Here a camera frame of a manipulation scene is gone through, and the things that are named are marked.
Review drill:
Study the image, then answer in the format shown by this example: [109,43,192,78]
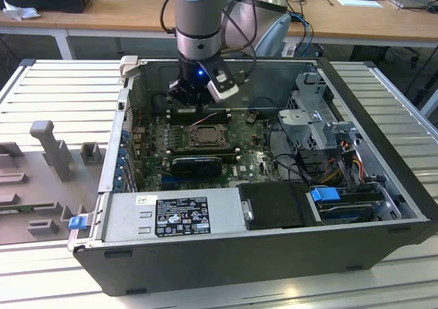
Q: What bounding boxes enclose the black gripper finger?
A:
[168,81,200,118]
[196,86,214,118]

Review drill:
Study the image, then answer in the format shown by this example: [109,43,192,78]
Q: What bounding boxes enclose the silver square CPU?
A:
[196,127,220,143]

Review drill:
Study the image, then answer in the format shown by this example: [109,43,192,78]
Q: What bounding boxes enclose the metal CPU socket cover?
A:
[190,125,227,149]

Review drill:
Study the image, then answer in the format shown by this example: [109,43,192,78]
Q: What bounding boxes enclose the black RAM slot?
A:
[169,116,231,121]
[169,120,231,125]
[169,109,231,114]
[166,146,241,154]
[169,112,231,118]
[166,152,241,162]

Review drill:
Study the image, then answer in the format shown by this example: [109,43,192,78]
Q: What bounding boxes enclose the black plastic bay cover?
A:
[237,181,311,231]

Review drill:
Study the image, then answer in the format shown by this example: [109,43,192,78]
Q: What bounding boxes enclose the black graphics card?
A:
[170,156,224,179]

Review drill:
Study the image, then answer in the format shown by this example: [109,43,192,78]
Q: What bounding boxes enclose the green motherboard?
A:
[131,112,285,193]

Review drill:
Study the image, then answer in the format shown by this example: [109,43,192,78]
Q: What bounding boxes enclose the pale blue teach pendant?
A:
[255,12,293,58]

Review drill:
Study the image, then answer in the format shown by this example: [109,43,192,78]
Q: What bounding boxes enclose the wooden desk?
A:
[0,0,438,62]

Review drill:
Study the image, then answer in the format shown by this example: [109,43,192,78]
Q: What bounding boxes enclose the silver metal drive cage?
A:
[276,71,363,159]

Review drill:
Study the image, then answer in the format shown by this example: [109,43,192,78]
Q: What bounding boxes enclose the silver power supply with label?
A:
[101,187,248,244]

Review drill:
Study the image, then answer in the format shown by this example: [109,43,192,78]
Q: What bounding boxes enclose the blue disk carrier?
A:
[310,185,341,204]

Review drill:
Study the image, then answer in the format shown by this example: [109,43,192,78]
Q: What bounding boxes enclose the grey parts rack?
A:
[0,119,105,247]

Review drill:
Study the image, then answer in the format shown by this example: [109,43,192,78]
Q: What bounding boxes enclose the blue plastic case latch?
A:
[68,215,87,230]

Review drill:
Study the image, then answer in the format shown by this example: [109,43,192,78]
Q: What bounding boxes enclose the black open PC case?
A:
[66,55,438,298]

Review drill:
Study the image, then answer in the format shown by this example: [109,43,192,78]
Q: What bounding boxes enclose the crumpled white paper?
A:
[2,0,42,22]

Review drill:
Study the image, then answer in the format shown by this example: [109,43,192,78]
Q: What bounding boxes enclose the white paper sheet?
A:
[336,0,385,9]

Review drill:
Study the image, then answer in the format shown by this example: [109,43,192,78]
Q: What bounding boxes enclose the hard disk drive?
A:
[315,199,376,225]

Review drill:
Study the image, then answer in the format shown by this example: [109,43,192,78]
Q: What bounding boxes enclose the green RAM stick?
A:
[0,203,57,217]

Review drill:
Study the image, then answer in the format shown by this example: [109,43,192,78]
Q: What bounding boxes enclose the grey tablet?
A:
[386,0,433,10]

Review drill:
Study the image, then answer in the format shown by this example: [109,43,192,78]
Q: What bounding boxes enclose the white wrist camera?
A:
[206,67,241,102]

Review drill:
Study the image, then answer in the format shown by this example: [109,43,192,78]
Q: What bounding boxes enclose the thin red wire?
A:
[127,106,147,134]

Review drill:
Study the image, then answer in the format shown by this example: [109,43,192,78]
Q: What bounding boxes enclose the CPU socket with metal frame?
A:
[186,123,229,151]

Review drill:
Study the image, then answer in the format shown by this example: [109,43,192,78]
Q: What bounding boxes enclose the white plastic case handle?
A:
[119,55,139,81]

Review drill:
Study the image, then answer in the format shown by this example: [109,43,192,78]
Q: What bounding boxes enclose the thin black wire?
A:
[248,97,292,118]

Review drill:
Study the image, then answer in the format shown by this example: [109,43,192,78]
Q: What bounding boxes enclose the thick black cable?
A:
[268,116,311,186]

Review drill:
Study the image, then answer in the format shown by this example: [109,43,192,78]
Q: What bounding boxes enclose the blue cable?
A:
[290,11,315,57]

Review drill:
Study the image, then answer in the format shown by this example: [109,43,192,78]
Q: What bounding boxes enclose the orange yellow power wires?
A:
[322,150,364,184]

